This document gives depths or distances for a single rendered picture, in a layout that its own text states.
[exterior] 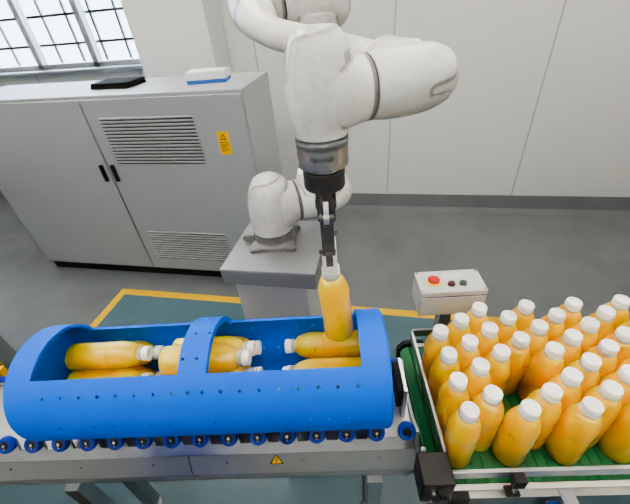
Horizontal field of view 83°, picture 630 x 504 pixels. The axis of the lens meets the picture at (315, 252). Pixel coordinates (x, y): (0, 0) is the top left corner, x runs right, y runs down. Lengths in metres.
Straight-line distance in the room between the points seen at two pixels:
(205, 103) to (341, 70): 1.79
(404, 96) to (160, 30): 2.98
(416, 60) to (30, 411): 1.05
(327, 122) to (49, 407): 0.85
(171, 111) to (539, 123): 2.85
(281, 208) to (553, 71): 2.70
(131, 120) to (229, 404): 2.06
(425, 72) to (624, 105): 3.26
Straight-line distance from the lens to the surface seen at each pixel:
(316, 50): 0.55
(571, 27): 3.50
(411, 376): 1.18
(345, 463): 1.08
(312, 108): 0.56
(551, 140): 3.72
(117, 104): 2.62
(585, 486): 1.16
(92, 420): 1.01
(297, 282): 1.27
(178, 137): 2.47
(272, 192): 1.26
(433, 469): 0.94
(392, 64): 0.61
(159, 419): 0.93
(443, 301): 1.17
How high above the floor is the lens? 1.86
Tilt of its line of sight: 37 degrees down
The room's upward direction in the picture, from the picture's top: 6 degrees counter-clockwise
